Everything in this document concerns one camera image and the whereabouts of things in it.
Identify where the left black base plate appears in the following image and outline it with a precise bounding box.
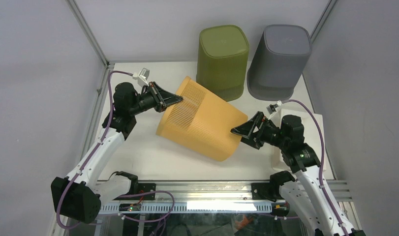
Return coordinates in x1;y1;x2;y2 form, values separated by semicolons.
114;182;156;201

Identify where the white perforated plastic basket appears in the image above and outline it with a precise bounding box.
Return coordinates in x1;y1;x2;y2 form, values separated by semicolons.
271;108;321;171

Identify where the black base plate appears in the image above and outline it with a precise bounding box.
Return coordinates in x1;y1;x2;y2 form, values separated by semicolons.
251;182;283;202
114;182;156;201

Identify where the grey mesh waste bin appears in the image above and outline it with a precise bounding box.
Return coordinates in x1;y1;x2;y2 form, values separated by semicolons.
246;25;312;101

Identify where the right aluminium corner post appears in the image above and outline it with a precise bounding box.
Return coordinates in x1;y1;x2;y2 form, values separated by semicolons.
310;0;337;43

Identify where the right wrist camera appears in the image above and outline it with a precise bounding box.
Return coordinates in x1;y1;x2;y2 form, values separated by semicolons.
266;100;283;120

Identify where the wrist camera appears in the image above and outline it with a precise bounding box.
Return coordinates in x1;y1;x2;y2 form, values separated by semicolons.
266;100;283;120
132;68;150;87

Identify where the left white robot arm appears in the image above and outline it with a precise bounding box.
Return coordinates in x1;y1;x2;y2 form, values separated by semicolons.
51;82;183;224

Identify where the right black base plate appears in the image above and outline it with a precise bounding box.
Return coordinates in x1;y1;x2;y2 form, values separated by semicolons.
251;182;283;202

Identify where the green mesh waste bin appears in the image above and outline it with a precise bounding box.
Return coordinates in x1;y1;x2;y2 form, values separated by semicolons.
196;25;249;101

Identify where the yellow mesh waste bin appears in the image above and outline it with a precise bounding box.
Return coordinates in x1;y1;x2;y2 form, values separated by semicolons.
156;76;248;162

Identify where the aluminium mounting rail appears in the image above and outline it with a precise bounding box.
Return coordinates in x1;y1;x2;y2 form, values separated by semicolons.
94;180;352;203

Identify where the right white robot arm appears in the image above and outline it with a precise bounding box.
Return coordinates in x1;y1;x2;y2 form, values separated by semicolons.
231;112;365;236

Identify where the white slotted cable duct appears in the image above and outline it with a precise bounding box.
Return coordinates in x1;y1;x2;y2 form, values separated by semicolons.
99;201;272;214

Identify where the left aluminium corner post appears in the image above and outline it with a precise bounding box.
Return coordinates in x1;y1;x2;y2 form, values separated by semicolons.
66;0;109;67

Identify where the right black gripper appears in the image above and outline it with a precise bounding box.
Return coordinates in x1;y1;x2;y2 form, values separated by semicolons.
229;112;288;150

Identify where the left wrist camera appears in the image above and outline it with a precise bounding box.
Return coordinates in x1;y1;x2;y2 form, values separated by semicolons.
132;68;150;87

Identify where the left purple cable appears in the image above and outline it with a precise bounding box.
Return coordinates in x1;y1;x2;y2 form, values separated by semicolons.
56;70;176;231

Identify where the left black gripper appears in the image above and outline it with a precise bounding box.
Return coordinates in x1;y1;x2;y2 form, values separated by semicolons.
129;82;183;116

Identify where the aluminium corner post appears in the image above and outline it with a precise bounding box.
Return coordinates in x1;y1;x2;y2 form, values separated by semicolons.
310;0;337;43
66;0;109;67

